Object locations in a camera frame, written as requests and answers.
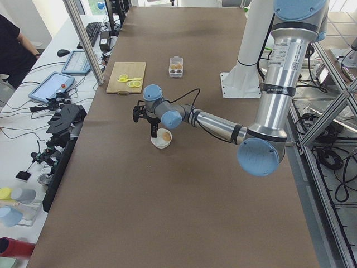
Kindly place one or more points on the black power adapter box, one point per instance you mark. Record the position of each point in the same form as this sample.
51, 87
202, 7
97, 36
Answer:
105, 41

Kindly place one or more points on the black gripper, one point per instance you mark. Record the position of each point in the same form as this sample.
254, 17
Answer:
153, 120

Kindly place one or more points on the black computer mouse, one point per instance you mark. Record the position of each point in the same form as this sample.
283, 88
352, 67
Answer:
62, 52

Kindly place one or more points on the yellow plastic knife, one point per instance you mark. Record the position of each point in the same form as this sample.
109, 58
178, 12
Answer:
129, 79

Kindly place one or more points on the blue teach pendant near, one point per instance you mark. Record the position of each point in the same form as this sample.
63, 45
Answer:
54, 83

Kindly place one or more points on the aluminium frame post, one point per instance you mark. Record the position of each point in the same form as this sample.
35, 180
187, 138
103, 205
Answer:
74, 15

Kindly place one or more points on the person in black shirt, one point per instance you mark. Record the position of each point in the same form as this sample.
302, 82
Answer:
18, 55

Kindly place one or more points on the lemon slice pair middle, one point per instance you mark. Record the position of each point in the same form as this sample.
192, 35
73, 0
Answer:
130, 83

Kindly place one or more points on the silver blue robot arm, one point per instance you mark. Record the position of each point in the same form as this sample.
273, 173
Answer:
296, 24

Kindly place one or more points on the red cylinder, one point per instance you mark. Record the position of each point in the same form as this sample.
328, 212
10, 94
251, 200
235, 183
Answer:
16, 248

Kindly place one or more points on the lemon slice near knife tip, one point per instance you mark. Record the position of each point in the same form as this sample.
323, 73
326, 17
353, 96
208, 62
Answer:
123, 77

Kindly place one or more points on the white bowl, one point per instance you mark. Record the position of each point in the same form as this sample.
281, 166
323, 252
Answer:
159, 142

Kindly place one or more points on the white central mounting column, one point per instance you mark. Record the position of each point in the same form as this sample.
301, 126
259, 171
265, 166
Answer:
243, 80

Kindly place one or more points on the clear plastic egg box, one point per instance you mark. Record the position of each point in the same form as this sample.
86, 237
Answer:
176, 73

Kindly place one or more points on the blue teach pendant far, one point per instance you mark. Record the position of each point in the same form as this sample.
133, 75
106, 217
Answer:
76, 63

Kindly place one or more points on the light blue plastic cup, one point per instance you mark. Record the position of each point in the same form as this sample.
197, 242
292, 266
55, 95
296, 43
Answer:
10, 216

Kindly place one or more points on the yellow plastic cup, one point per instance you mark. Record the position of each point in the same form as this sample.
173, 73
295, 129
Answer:
5, 193

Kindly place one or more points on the black keyboard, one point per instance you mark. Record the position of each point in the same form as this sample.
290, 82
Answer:
92, 30

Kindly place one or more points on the blue teach pendant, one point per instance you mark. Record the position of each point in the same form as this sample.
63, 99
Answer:
76, 63
54, 83

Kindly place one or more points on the bamboo cutting board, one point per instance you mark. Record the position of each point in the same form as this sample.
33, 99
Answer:
133, 70

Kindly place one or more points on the lemon slice at handle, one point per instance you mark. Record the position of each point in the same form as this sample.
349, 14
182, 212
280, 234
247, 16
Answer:
137, 83

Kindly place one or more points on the black gripper stand parts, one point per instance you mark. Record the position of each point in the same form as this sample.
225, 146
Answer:
69, 114

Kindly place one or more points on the grey plastic cup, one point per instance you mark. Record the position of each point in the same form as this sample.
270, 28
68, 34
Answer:
23, 195

